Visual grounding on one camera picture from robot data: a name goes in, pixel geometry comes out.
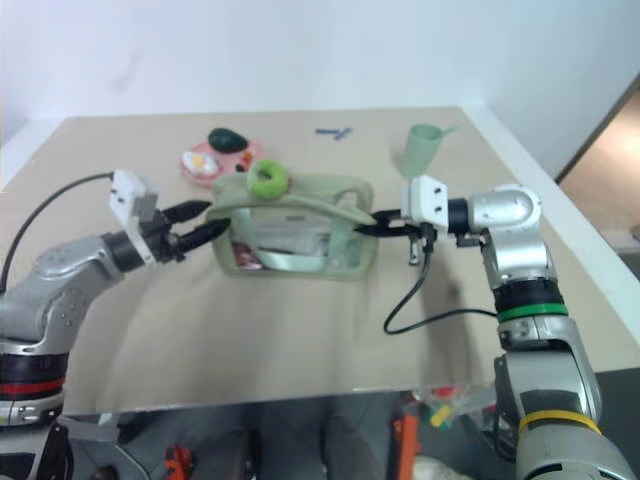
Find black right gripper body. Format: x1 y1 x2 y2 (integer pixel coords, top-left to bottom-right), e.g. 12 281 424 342
397 209 437 267

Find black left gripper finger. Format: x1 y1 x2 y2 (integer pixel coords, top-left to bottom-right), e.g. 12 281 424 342
178 219 232 254
167 199 212 225

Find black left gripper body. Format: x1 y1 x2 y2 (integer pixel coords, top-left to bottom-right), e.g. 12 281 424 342
143 206 190 265

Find green pouch with clear window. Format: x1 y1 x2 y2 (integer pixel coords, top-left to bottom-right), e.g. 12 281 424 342
206 171 380 282

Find red packet in pouch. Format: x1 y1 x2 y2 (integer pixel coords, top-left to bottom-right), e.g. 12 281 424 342
233 242 262 270

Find toy fried egg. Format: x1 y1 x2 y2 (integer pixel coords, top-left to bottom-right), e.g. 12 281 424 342
181 151 220 177

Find pink plate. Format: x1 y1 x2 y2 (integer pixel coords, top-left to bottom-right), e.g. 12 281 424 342
178 138 267 190

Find translucent green cup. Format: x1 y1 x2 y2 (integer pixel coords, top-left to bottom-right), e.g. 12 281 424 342
402 123 462 179

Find dark green toy avocado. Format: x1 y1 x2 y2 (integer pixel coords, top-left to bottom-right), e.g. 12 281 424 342
207 127 248 153

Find clear bag of colourful toys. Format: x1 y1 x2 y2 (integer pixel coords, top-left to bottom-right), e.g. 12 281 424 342
412 383 485 432

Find orange upright bar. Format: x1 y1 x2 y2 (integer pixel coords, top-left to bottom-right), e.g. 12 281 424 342
393 399 420 480

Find brown wooden panel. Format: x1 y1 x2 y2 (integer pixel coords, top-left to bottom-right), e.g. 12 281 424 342
553 73 640 187

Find orange clamp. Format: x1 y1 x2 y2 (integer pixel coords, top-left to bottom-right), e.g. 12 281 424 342
166 443 195 480

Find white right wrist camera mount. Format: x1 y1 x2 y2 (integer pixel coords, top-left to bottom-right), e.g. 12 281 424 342
402 174 450 234

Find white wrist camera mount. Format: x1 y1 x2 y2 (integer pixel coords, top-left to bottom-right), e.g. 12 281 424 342
108 169 162 266
402 174 450 234

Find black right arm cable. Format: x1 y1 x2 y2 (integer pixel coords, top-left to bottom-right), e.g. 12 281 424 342
383 232 501 335

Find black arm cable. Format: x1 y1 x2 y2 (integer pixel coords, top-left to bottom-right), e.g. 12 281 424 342
383 232 501 335
0 172 116 294

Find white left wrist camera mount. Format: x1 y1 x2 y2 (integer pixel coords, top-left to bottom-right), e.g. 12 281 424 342
108 169 162 266

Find green plush ring keychain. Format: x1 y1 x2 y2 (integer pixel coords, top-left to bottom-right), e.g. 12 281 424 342
246 158 293 200

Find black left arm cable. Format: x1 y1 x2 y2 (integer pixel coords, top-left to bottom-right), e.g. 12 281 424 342
0 172 116 294

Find white table side rail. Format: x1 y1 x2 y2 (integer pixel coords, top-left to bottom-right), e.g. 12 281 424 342
459 104 640 372

